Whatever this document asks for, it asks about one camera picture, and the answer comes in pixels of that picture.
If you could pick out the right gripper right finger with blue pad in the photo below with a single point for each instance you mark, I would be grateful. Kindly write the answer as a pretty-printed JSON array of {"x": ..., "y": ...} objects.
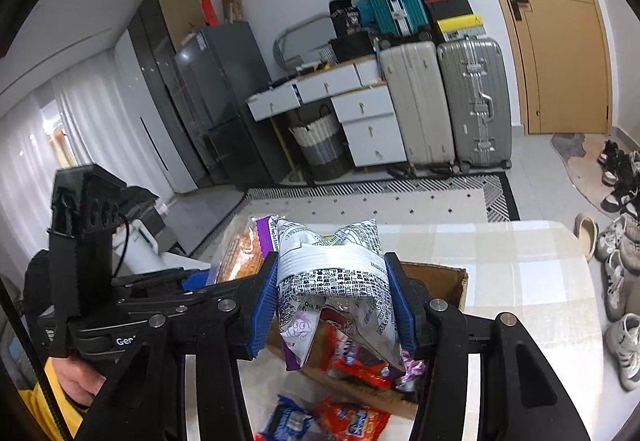
[{"x": 521, "y": 397}]

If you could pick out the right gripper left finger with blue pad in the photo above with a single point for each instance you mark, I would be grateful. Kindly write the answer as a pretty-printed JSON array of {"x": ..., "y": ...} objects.
[{"x": 144, "y": 397}]

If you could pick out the white purple snack bag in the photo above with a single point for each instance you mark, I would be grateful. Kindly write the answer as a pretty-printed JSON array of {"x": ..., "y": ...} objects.
[{"x": 344, "y": 271}]

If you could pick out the white red snack bag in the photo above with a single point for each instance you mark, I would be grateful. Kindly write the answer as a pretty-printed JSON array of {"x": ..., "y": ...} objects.
[{"x": 345, "y": 357}]

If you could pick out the person's left hand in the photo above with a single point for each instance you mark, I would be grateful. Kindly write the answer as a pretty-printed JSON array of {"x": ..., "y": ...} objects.
[{"x": 78, "y": 379}]

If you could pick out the grey white sneaker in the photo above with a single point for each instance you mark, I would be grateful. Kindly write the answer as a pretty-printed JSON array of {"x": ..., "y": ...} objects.
[{"x": 622, "y": 341}]

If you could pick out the checked tablecloth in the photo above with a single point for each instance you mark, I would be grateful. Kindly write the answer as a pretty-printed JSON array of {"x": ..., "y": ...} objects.
[{"x": 533, "y": 269}]

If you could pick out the blue cookie pack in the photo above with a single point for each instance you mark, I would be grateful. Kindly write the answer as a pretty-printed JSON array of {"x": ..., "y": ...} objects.
[{"x": 288, "y": 422}]

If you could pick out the white curtain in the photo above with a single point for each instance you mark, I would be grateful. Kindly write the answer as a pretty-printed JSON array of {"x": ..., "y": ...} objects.
[{"x": 84, "y": 102}]

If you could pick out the beige slipper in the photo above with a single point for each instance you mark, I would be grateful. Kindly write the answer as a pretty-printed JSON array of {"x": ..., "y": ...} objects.
[{"x": 586, "y": 231}]

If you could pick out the red cone snack bag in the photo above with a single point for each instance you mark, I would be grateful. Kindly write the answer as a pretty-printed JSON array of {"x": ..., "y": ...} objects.
[{"x": 348, "y": 421}]

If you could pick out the dark grey refrigerator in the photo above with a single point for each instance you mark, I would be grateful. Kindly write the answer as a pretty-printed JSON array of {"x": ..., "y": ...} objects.
[{"x": 221, "y": 68}]

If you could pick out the black glass cabinet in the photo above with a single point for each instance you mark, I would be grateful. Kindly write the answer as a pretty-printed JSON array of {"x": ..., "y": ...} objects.
[{"x": 157, "y": 31}]

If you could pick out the woven laundry basket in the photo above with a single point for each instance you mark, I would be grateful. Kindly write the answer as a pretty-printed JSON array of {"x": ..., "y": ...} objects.
[{"x": 322, "y": 142}]

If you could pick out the oval mirror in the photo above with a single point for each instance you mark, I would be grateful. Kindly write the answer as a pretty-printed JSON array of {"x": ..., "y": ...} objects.
[{"x": 307, "y": 42}]

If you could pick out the white drawer desk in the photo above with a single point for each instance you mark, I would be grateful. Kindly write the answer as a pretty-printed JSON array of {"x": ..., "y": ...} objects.
[{"x": 361, "y": 102}]

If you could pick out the grey silver suitcase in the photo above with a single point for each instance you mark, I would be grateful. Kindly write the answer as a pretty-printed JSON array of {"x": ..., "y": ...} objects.
[{"x": 478, "y": 98}]

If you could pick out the beige suitcase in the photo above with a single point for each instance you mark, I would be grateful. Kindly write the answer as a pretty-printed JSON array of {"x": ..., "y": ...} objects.
[{"x": 413, "y": 77}]

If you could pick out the wooden door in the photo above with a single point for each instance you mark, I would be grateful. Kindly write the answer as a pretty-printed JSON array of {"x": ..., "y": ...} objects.
[{"x": 562, "y": 66}]

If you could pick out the black bag on desk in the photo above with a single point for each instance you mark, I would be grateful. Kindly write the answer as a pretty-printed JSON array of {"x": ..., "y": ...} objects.
[{"x": 351, "y": 38}]

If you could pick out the yellow shoe box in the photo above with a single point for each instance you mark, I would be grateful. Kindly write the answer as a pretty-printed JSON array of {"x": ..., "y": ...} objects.
[{"x": 461, "y": 27}]

